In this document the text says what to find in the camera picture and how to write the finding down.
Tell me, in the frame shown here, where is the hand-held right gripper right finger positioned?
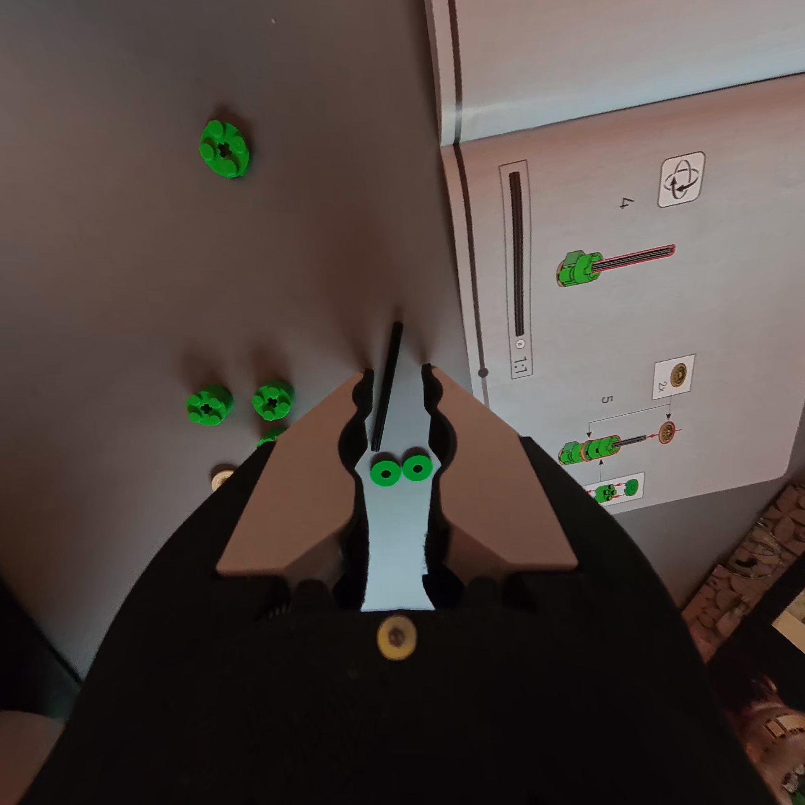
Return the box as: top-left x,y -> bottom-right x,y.
420,362 -> 579,592

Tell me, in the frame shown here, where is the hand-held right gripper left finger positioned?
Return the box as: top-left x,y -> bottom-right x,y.
216,370 -> 376,592

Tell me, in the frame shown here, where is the black axle rod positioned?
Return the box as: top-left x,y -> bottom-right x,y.
371,322 -> 405,452

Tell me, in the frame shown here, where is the open instruction booklet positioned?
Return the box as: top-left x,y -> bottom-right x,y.
424,0 -> 805,517

